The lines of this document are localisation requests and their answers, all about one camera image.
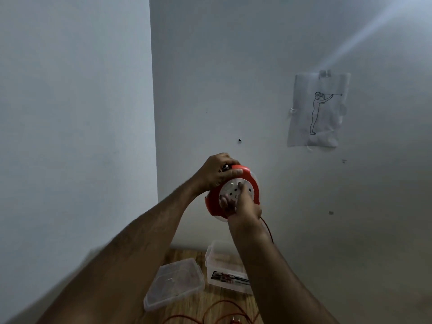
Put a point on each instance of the person's right hand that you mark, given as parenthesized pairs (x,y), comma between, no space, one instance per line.
(245,209)

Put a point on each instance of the person's left hand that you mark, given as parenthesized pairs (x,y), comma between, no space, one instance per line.
(212,172)

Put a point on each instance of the person's left thumb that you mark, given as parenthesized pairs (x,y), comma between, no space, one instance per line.
(233,172)

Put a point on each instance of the person's right thumb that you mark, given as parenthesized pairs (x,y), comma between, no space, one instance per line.
(225,201)

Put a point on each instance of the person's left forearm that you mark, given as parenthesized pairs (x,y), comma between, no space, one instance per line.
(131,253)

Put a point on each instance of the person's right forearm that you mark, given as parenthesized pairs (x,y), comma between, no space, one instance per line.
(276,276)

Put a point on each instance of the clear plastic storage box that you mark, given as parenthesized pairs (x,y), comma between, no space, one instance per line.
(224,269)

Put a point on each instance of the clear plastic container lid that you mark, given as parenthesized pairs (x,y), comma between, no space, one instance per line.
(175,283)

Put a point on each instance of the paper sheet with line drawing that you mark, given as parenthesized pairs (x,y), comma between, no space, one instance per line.
(319,109)

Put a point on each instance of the red plug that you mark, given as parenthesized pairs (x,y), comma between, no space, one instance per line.
(236,321)

